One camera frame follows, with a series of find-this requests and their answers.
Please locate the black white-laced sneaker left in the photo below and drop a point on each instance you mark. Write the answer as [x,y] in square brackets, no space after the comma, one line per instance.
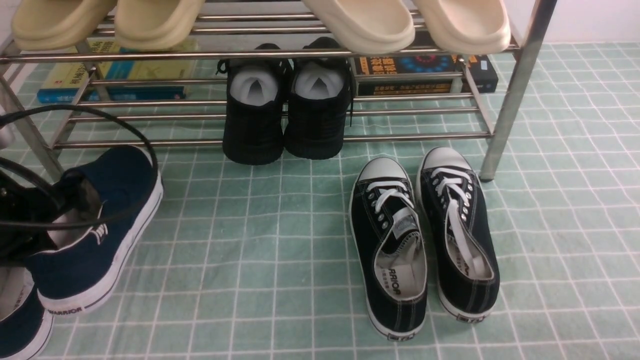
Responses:
[385,226]

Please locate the black high-top shoe left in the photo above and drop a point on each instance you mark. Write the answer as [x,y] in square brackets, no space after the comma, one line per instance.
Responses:
[256,91]

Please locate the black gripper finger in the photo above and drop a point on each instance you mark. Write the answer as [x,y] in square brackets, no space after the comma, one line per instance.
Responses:
[80,202]

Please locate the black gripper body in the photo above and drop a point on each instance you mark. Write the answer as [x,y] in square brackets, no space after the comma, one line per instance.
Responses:
[21,207]

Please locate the black book with orange text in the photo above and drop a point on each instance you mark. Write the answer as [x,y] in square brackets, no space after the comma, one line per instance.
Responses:
[420,74]

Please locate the yellow and blue book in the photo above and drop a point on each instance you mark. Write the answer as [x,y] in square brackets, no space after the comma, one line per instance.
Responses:
[64,80]

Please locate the yellow-beige slipper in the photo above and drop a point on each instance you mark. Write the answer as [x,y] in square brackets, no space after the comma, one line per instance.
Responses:
[46,25]
[154,24]

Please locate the cream slipper far right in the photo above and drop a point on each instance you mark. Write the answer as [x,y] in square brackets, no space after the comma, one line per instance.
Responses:
[467,27]

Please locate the black high-top shoe right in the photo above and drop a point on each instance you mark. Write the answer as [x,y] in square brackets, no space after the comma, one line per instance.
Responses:
[320,100]

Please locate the cream slipper centre right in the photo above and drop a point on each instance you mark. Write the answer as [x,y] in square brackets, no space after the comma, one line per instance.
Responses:
[366,27]

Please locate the cream slipper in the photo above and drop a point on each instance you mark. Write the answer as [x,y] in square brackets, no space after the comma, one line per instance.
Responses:
[366,27]
[467,27]

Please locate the black white-laced sneaker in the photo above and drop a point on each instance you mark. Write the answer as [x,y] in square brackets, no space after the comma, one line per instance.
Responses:
[385,226]
[450,195]

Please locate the green checked floor cloth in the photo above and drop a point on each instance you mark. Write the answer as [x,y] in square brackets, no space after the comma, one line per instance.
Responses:
[258,263]

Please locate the silver metal shoe rack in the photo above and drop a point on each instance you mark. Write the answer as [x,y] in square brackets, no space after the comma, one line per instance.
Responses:
[302,36]

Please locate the black white-laced sneaker right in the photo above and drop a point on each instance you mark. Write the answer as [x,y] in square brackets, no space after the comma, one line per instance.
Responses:
[450,195]

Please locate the navy canvas shoe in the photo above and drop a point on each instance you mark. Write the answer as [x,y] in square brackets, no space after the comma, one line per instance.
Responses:
[80,274]
[25,325]

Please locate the black high-top shoe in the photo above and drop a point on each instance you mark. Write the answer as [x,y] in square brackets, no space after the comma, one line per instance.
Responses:
[256,91]
[320,100]

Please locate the yellow-beige slipper far left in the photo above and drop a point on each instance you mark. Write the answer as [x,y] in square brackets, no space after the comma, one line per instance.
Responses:
[46,25]

